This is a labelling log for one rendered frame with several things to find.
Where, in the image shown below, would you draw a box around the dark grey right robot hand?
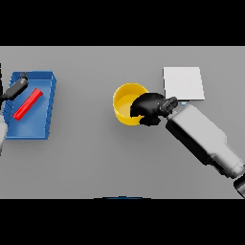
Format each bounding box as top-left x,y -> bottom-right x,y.
129,92 -> 179,126

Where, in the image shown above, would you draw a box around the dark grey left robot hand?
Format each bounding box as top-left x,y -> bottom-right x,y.
0,62 -> 30,103

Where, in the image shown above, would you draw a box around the yellow bowl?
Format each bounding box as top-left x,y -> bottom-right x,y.
112,82 -> 150,126

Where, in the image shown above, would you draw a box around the red beaker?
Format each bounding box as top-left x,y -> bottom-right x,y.
12,87 -> 44,122

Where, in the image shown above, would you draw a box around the blue tray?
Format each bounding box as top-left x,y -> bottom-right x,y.
5,70 -> 57,141

